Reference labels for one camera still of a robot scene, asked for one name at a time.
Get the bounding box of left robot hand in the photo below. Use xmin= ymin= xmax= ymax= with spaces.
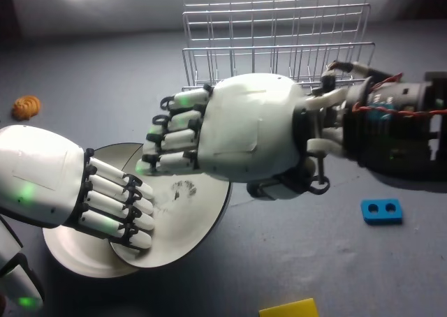
xmin=0 ymin=124 xmax=156 ymax=313

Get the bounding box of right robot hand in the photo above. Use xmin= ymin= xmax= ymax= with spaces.
xmin=135 ymin=73 xmax=312 ymax=201

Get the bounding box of black-rimmed white plate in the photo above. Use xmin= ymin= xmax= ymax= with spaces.
xmin=41 ymin=142 xmax=147 ymax=279

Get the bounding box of orange swirl cookie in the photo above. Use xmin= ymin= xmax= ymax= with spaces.
xmin=12 ymin=95 xmax=42 ymax=121

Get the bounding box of blue block with two holes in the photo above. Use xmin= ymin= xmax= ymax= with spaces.
xmin=360 ymin=198 xmax=404 ymax=226

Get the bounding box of yellow flat block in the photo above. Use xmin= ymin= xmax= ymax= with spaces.
xmin=258 ymin=297 xmax=319 ymax=317

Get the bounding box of silver wire plate rack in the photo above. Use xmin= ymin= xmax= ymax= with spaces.
xmin=180 ymin=0 xmax=376 ymax=91

